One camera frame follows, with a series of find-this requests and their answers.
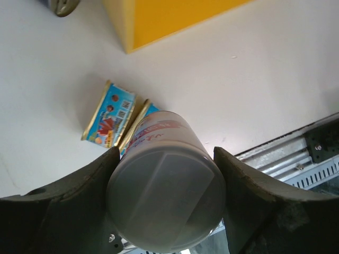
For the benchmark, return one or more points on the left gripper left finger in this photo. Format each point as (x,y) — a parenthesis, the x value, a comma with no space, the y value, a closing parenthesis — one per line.
(66,216)

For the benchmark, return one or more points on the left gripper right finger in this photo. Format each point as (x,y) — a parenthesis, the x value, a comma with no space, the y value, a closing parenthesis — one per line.
(265,215)

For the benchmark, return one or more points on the white porridge can red label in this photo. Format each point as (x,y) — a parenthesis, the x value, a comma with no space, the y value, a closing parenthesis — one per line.
(166,194)

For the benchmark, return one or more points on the yellow wooden shelf cabinet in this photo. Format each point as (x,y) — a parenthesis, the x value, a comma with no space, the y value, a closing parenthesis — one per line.
(140,23)

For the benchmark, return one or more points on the blue luncheon meat tin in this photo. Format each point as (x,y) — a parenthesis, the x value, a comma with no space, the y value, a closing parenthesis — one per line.
(111,116)
(139,113)

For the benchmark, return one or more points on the dark blue tin can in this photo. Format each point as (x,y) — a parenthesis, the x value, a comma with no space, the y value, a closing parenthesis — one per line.
(60,8)

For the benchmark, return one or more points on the aluminium frame rail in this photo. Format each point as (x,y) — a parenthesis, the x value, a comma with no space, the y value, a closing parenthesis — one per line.
(286,156)

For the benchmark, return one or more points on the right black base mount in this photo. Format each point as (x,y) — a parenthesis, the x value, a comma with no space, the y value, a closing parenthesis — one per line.
(322,142)

